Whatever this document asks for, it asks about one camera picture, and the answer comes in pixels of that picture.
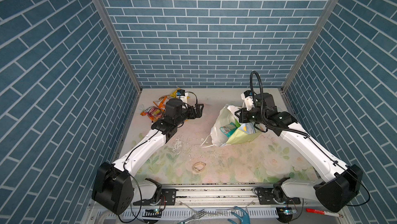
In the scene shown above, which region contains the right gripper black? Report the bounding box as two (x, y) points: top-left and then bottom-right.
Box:
(234, 107), (266, 125)

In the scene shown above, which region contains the floral paper gift bag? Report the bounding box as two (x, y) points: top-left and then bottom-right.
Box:
(201, 105), (261, 148)

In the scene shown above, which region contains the yellow snack packet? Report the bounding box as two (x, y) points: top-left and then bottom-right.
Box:
(170, 88), (180, 98)

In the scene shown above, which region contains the orange snack packet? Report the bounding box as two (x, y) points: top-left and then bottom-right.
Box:
(153, 95), (172, 111)

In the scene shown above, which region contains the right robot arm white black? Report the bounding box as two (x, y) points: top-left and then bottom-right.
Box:
(234, 90), (363, 212)

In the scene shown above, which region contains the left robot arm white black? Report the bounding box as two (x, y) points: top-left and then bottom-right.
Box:
(92, 98), (204, 215)

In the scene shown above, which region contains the teal snack packet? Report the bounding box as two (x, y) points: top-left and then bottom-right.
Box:
(220, 122), (238, 138)

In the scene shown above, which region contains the beige rubber band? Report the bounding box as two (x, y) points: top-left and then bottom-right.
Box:
(192, 162), (206, 174)

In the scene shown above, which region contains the metal fork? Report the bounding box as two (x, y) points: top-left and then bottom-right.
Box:
(178, 210), (206, 224)

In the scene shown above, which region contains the teal plastic tool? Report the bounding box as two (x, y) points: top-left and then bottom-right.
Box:
(231, 206), (251, 224)

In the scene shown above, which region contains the red white marker pen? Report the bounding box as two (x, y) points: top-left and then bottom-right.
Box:
(306, 208), (343, 218)

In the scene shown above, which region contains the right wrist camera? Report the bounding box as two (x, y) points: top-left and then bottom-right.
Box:
(241, 90), (254, 111)

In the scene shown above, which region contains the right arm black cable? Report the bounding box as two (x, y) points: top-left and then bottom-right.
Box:
(249, 70), (371, 207)

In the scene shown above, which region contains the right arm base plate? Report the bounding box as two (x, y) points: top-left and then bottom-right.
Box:
(253, 187), (301, 205)

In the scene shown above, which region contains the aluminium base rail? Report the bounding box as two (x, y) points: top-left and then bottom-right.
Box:
(88, 184), (345, 209)

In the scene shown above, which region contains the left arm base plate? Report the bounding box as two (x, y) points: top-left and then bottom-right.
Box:
(132, 188), (177, 206)

